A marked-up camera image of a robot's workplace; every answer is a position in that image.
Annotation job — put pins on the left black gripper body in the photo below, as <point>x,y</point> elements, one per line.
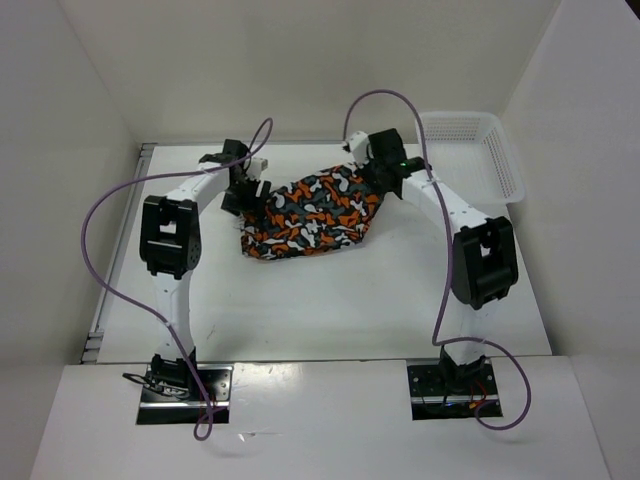
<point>241,197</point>

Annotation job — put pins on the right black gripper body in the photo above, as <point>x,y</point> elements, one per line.
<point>370,173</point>

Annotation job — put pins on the orange camouflage shorts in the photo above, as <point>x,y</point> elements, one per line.
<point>329,210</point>

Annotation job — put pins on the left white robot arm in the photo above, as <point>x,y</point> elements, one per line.
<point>171,248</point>

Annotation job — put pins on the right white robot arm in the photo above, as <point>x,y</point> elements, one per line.
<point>481,254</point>

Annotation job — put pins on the white plastic basket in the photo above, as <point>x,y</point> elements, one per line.
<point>470,151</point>

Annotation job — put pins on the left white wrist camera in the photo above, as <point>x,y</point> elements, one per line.
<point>254,168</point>

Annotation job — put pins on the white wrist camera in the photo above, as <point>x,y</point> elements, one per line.
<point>254,168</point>
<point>357,145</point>

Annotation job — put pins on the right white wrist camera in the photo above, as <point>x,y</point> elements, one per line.
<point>357,145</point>

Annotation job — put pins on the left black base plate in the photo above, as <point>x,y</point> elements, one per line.
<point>162,404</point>

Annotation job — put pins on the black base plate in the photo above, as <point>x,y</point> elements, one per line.
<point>162,404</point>
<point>432,398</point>

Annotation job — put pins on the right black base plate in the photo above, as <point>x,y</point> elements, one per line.
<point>432,398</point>

